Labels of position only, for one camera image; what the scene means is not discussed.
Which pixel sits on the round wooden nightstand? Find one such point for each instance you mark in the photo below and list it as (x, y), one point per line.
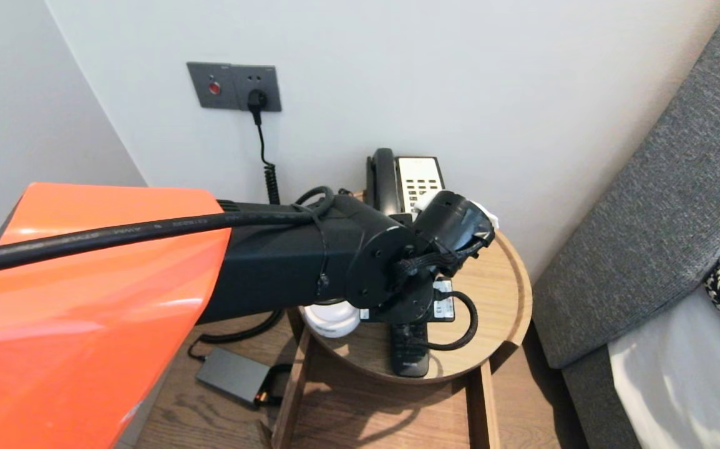
(491, 280)

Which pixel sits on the white bed sheet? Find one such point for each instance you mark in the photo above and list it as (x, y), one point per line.
(690, 386)

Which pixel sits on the grey upholstered headboard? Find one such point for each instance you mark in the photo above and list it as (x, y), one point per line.
(647, 218)

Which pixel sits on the black telephone handset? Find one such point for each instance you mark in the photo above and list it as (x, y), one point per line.
(384, 174)

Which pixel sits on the black power plug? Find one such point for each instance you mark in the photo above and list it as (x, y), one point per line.
(257, 100)

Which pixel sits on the black and cream telephone base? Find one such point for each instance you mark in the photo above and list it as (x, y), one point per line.
(419, 178)

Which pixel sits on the grey wall socket panel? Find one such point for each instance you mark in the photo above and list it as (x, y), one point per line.
(210, 78)

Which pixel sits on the white round smart speaker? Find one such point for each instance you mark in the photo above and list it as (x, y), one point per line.
(332, 321)

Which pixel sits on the black TV remote control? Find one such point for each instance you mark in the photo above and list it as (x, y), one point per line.
(410, 352)

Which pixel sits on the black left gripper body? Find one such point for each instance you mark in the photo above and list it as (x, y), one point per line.
(444, 305)

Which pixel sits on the grey upholstered bed base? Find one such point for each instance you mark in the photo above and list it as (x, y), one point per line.
(597, 405)

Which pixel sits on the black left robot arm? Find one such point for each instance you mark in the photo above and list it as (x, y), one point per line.
(85, 312)

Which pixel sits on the grey power adapter box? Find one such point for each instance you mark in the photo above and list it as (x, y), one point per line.
(232, 374)

